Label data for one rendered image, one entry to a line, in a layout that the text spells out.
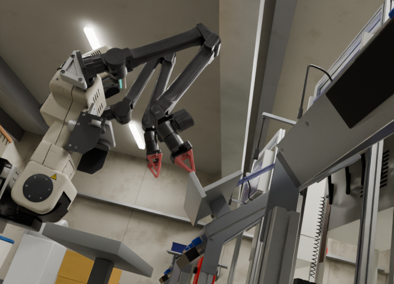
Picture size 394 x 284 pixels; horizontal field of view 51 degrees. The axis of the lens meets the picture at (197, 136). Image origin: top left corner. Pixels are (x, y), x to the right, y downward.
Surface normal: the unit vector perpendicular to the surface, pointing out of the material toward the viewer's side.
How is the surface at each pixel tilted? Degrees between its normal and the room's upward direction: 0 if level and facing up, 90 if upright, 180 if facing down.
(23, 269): 90
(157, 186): 90
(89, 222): 90
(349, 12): 180
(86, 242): 90
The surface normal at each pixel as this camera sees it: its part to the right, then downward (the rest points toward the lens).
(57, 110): 0.11, -0.38
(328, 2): -0.25, 0.88
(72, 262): -0.14, -0.44
